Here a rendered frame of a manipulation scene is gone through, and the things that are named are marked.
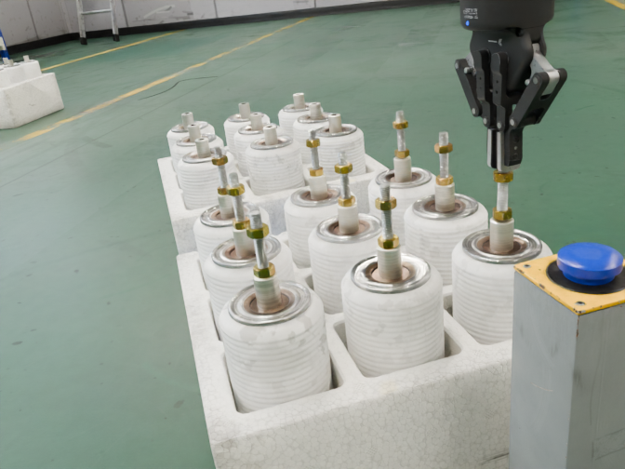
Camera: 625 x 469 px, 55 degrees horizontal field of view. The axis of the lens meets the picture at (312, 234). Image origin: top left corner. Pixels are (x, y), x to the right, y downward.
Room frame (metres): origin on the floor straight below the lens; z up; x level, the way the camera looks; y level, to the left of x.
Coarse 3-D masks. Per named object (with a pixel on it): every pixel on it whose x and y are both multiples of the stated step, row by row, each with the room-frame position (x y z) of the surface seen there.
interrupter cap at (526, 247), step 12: (468, 240) 0.54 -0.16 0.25; (480, 240) 0.54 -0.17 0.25; (516, 240) 0.53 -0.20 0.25; (528, 240) 0.52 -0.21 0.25; (468, 252) 0.51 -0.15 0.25; (480, 252) 0.51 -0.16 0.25; (492, 252) 0.51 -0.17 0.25; (504, 252) 0.51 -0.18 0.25; (516, 252) 0.50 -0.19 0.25; (528, 252) 0.50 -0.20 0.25; (540, 252) 0.50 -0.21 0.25; (504, 264) 0.49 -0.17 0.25
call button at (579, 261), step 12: (564, 252) 0.35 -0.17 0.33; (576, 252) 0.35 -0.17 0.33; (588, 252) 0.35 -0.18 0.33; (600, 252) 0.35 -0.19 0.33; (612, 252) 0.34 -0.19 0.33; (564, 264) 0.34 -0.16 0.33; (576, 264) 0.34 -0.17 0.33; (588, 264) 0.33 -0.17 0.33; (600, 264) 0.33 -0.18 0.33; (612, 264) 0.33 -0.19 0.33; (576, 276) 0.33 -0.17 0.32; (588, 276) 0.33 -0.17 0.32; (600, 276) 0.33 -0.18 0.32; (612, 276) 0.33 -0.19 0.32
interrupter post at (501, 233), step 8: (496, 224) 0.52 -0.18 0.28; (504, 224) 0.51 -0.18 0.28; (512, 224) 0.52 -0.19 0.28; (496, 232) 0.52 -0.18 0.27; (504, 232) 0.51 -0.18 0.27; (512, 232) 0.52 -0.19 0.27; (496, 240) 0.52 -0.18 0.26; (504, 240) 0.51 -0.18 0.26; (512, 240) 0.52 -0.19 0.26; (496, 248) 0.52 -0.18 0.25; (504, 248) 0.51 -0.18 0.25
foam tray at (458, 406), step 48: (192, 288) 0.65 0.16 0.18; (192, 336) 0.55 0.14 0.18; (336, 336) 0.51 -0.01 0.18; (336, 384) 0.47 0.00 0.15; (384, 384) 0.43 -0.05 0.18; (432, 384) 0.42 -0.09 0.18; (480, 384) 0.43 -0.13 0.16; (240, 432) 0.39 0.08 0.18; (288, 432) 0.39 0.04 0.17; (336, 432) 0.40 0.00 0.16; (384, 432) 0.41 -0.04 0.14; (432, 432) 0.42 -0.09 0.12; (480, 432) 0.43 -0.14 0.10
